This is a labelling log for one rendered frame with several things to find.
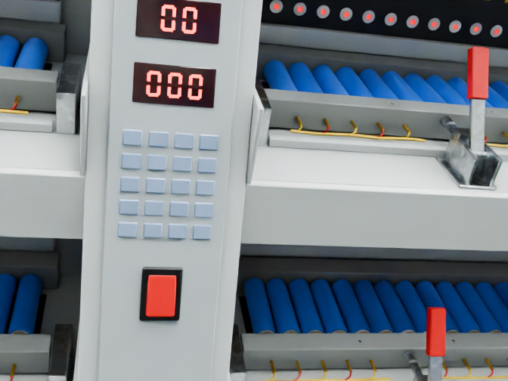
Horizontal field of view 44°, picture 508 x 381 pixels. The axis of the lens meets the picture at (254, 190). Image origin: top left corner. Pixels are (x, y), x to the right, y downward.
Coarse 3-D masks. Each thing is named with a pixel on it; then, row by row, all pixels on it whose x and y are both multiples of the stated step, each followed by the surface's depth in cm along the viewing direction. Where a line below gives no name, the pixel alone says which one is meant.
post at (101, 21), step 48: (96, 0) 34; (96, 48) 35; (240, 48) 36; (96, 96) 35; (240, 96) 37; (96, 144) 36; (240, 144) 37; (96, 192) 36; (240, 192) 38; (96, 240) 37; (240, 240) 39; (96, 288) 38; (96, 336) 38
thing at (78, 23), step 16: (64, 0) 52; (80, 0) 52; (64, 16) 52; (80, 16) 53; (80, 32) 53; (80, 48) 53; (64, 240) 57; (80, 240) 57; (64, 256) 57; (80, 256) 57; (256, 256) 61; (272, 256) 61; (288, 256) 61; (304, 256) 62; (64, 272) 57; (80, 272) 58
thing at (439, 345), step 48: (240, 288) 56; (288, 288) 57; (336, 288) 57; (384, 288) 57; (432, 288) 58; (480, 288) 60; (240, 336) 49; (288, 336) 49; (336, 336) 50; (384, 336) 51; (432, 336) 46; (480, 336) 53
